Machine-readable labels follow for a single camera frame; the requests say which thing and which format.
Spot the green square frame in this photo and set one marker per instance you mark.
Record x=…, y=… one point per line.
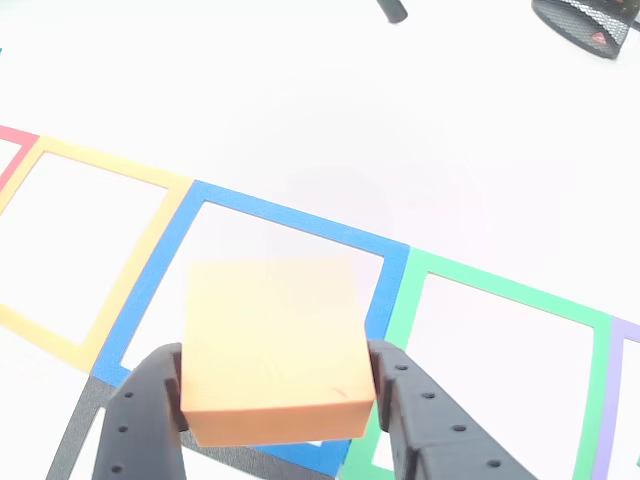
x=415, y=280

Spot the purple square frame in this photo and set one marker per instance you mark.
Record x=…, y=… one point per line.
x=615, y=380

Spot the red square frame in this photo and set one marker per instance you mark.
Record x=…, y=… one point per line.
x=15, y=150

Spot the black mesh object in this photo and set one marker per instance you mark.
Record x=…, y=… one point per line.
x=580, y=22

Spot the orange square block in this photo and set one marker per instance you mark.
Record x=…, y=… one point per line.
x=270, y=340

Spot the blue square frame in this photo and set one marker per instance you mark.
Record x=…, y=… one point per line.
x=150, y=290

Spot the orange square frame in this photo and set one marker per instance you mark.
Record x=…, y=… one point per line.
x=125, y=280

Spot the dark grey rod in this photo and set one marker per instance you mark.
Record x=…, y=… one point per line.
x=392, y=9

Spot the black square frame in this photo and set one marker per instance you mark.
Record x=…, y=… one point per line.
x=75, y=425

